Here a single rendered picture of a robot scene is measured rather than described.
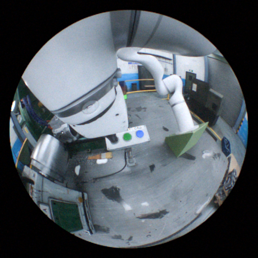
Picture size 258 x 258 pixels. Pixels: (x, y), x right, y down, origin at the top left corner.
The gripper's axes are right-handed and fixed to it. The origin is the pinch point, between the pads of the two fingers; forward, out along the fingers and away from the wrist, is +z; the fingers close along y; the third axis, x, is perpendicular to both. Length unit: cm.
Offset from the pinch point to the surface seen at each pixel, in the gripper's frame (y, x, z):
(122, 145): -2.4, 2.9, 6.7
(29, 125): 64, -16, -7
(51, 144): 32.0, -1.3, 1.7
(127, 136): -5.2, 0.0, 5.9
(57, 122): 41.7, -20.4, 10.7
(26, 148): 453, -40, 76
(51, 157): 30.7, 4.9, 0.8
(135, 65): -175, -529, 181
